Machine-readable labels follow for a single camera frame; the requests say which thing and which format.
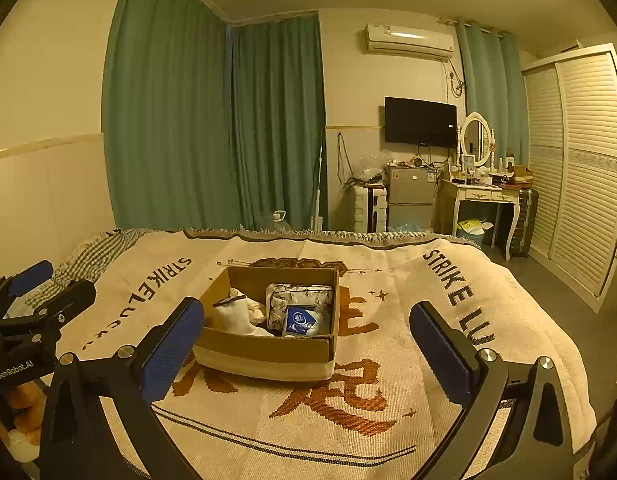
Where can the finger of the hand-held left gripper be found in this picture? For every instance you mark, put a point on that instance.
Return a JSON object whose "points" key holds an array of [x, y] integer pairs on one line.
{"points": [[31, 275], [63, 305]]}

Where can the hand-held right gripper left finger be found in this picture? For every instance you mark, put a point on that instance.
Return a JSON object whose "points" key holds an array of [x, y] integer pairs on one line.
{"points": [[172, 352]]}

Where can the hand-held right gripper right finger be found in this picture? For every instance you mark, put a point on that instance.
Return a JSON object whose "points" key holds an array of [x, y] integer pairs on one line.
{"points": [[440, 352]]}

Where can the long white sock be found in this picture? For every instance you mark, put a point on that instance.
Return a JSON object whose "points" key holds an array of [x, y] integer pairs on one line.
{"points": [[233, 318]]}

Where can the brown cardboard box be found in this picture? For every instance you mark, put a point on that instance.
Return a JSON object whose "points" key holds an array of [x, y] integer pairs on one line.
{"points": [[268, 360]]}

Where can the blue and white tissue packet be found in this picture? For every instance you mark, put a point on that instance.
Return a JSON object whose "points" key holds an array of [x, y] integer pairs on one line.
{"points": [[299, 322]]}

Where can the floral wet wipes pack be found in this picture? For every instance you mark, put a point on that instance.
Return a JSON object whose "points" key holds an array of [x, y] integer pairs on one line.
{"points": [[299, 294]]}

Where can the person's left hand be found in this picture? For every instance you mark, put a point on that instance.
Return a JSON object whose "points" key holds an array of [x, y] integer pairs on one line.
{"points": [[24, 406]]}

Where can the checked bedding cloth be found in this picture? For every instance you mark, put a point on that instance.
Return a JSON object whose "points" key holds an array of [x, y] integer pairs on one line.
{"points": [[96, 255]]}

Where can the cream printed blanket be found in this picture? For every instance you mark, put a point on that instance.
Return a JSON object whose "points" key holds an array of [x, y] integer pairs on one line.
{"points": [[388, 410]]}

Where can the bin with yellow bag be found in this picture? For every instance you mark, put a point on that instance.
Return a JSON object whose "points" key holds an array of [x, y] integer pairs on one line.
{"points": [[472, 230]]}

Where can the dark suitcase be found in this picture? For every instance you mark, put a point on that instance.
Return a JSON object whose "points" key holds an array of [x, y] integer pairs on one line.
{"points": [[524, 222]]}

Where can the silver mini fridge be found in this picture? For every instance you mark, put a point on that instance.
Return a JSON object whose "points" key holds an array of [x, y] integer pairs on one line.
{"points": [[411, 197]]}

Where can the white suitcase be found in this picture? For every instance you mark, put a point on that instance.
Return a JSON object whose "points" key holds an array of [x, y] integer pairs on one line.
{"points": [[367, 210]]}

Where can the white dressing table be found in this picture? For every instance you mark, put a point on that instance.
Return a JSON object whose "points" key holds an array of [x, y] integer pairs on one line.
{"points": [[481, 194]]}

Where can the clear water jug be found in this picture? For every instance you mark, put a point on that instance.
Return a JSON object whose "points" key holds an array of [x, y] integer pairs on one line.
{"points": [[281, 221]]}

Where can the small brown box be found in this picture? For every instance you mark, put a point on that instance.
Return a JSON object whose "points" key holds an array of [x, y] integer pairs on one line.
{"points": [[521, 173]]}

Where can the clear plastic bag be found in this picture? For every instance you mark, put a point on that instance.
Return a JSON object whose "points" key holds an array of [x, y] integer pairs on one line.
{"points": [[371, 167]]}

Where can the white mop pole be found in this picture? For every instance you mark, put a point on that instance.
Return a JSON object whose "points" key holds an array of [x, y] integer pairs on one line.
{"points": [[319, 185]]}

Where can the oval white vanity mirror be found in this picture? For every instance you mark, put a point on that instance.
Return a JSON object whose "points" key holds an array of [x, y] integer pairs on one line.
{"points": [[475, 139]]}

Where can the wide green curtain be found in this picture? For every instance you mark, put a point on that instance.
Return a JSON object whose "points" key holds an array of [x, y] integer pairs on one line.
{"points": [[168, 100]]}

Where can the white louvered wardrobe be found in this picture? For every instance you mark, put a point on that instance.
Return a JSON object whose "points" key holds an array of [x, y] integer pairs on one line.
{"points": [[583, 175]]}

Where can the narrow green corner curtain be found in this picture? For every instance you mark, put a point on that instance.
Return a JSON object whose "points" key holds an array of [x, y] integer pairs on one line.
{"points": [[278, 120]]}

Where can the green window curtain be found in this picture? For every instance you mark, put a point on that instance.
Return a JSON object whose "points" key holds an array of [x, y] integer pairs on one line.
{"points": [[488, 80]]}

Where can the white air conditioner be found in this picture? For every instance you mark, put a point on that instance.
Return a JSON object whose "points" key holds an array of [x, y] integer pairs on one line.
{"points": [[409, 42]]}

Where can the black wall television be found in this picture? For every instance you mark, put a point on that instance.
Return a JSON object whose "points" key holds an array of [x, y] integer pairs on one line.
{"points": [[421, 122]]}

